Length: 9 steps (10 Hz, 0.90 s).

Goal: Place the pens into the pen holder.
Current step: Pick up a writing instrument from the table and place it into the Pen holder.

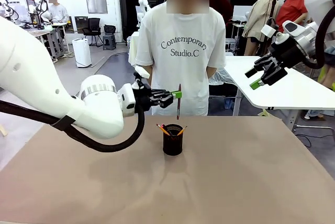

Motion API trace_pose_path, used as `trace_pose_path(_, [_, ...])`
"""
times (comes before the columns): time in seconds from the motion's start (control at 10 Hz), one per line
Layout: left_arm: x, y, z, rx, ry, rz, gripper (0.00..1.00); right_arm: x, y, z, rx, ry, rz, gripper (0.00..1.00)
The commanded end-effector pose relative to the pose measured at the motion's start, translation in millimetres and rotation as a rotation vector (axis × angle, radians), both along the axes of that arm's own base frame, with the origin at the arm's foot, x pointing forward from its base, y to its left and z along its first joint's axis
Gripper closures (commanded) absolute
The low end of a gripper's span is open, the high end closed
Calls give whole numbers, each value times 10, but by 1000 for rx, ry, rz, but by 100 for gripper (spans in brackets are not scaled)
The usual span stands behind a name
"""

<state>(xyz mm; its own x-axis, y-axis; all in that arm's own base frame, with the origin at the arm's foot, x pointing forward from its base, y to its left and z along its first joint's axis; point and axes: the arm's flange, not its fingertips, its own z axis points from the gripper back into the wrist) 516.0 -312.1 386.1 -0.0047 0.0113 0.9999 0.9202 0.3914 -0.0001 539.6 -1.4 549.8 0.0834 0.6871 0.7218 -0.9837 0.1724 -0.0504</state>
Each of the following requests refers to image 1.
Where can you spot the person in red shirt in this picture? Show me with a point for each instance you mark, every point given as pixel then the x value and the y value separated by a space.
pixel 293 6

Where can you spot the black stool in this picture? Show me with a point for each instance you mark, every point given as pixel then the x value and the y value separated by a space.
pixel 109 42

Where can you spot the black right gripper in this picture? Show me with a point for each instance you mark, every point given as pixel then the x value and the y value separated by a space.
pixel 286 51

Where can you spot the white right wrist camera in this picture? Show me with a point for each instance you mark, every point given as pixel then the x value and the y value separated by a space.
pixel 269 30

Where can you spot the black office chair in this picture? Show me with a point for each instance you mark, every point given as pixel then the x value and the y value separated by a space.
pixel 93 29

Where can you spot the black mesh pen holder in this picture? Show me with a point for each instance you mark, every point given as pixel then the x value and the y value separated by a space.
pixel 172 143

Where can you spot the reddish brown pencil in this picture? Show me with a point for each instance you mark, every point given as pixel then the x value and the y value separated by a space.
pixel 179 103

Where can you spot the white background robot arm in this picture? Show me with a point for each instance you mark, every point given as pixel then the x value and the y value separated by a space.
pixel 144 6

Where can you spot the black tripod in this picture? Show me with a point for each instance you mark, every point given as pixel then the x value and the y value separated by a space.
pixel 270 22

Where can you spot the table with white cloth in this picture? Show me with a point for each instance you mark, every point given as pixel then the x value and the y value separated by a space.
pixel 133 48

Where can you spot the white air purifier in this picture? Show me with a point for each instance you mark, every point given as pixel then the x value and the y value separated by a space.
pixel 82 52

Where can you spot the seated person in white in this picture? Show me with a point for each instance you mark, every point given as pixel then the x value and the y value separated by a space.
pixel 58 9

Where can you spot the mannequin in beige coat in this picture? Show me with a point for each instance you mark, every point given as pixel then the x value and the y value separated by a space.
pixel 259 17

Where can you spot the person in white T-shirt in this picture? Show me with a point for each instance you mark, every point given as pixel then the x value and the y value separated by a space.
pixel 180 64

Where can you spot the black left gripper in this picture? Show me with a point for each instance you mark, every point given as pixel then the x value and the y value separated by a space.
pixel 143 99

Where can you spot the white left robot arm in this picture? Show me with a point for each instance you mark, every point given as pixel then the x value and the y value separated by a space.
pixel 39 77

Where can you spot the yellow pencil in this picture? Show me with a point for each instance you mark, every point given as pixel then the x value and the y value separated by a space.
pixel 162 129
pixel 182 130

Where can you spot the grey work desk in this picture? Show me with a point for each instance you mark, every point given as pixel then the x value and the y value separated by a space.
pixel 49 38

